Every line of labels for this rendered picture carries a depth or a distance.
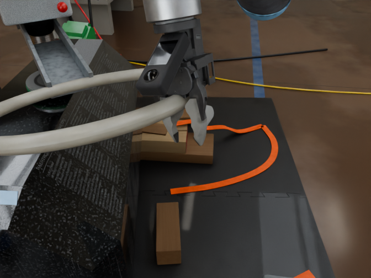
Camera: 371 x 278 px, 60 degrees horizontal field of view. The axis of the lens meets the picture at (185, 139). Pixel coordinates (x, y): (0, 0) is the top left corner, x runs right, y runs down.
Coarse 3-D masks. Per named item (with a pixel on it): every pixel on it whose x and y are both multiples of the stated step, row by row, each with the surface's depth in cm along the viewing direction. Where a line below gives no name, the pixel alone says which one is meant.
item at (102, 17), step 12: (72, 0) 369; (84, 0) 367; (96, 0) 365; (108, 0) 365; (120, 0) 468; (132, 0) 474; (72, 12) 391; (84, 12) 389; (96, 12) 387; (108, 12) 385; (96, 24) 396; (108, 24) 394
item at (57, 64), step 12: (24, 36) 109; (60, 36) 112; (36, 48) 107; (48, 48) 107; (60, 48) 107; (72, 48) 98; (36, 60) 92; (48, 60) 101; (60, 60) 101; (72, 60) 101; (48, 72) 95; (60, 72) 95; (72, 72) 95; (84, 72) 92; (48, 84) 83; (60, 96) 86
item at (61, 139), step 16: (80, 80) 87; (96, 80) 88; (112, 80) 88; (128, 80) 88; (16, 96) 78; (32, 96) 80; (48, 96) 83; (176, 96) 54; (0, 112) 72; (128, 112) 49; (144, 112) 49; (160, 112) 50; (176, 112) 53; (80, 128) 46; (96, 128) 46; (112, 128) 47; (128, 128) 48; (0, 144) 47; (16, 144) 46; (32, 144) 45; (48, 144) 45; (64, 144) 46; (80, 144) 46
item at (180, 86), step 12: (168, 24) 49; (180, 24) 49; (192, 24) 50; (192, 36) 54; (192, 48) 55; (192, 60) 52; (204, 60) 54; (180, 72) 52; (192, 72) 52; (204, 72) 57; (180, 84) 53; (192, 84) 52; (204, 84) 57; (168, 96) 56
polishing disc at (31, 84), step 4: (36, 72) 132; (32, 76) 130; (36, 76) 130; (40, 76) 130; (28, 80) 127; (32, 80) 127; (36, 80) 127; (40, 80) 127; (28, 84) 125; (32, 84) 125; (36, 84) 125; (40, 84) 125; (44, 84) 125; (28, 88) 124; (32, 88) 122; (36, 88) 122
